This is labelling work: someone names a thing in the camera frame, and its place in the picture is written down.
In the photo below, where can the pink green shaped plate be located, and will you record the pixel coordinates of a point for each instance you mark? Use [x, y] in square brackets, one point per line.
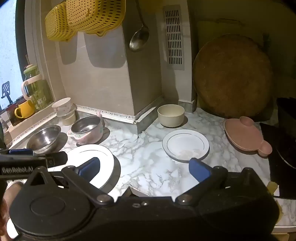
[104, 162]

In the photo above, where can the large yellow plastic colander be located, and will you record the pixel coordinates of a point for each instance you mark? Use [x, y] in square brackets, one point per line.
[97, 16]

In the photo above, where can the black induction cooktop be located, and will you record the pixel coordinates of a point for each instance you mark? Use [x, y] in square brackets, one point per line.
[275, 162]

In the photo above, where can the yellow mug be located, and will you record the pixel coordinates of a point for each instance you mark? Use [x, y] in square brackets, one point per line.
[25, 110]

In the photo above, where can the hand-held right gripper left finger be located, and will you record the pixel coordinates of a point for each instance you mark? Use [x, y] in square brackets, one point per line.
[89, 168]

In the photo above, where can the cream bowl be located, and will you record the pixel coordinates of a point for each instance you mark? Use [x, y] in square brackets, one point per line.
[170, 115]

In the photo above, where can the small yellow plastic colander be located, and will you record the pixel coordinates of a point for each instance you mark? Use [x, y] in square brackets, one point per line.
[56, 25]

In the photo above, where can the pink bowl with steel liner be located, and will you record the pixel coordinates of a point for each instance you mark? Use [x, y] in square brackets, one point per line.
[86, 129]

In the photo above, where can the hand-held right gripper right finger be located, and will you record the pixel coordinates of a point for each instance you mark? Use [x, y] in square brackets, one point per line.
[199, 169]

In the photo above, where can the round wooden cutting board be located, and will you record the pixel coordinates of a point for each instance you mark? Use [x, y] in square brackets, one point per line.
[232, 76]

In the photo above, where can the clear plastic container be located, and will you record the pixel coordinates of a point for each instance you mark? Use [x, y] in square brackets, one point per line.
[69, 118]

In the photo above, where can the green glass pitcher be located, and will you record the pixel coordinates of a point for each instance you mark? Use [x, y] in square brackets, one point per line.
[38, 88]

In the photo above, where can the grey vent grille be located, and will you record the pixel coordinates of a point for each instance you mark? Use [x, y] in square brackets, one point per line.
[175, 37]

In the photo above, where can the person's left hand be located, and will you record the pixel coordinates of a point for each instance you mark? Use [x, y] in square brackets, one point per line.
[13, 193]

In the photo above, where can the white plate with thin rim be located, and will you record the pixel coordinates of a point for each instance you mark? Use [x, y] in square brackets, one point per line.
[185, 143]

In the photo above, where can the white floral cup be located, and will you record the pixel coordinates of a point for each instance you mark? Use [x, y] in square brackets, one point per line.
[61, 105]

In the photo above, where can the pink bear-shaped plate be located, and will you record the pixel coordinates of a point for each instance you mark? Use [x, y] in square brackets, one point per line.
[245, 135]

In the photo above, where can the yellow sponge piece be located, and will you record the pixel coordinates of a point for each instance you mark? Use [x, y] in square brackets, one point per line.
[272, 187]

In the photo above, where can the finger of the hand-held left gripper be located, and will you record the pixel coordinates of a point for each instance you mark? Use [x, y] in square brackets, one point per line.
[20, 151]
[57, 158]

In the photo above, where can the steel ladle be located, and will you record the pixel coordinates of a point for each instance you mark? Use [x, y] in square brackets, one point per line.
[138, 39]

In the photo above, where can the frosted window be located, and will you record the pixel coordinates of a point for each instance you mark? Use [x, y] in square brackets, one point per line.
[9, 46]

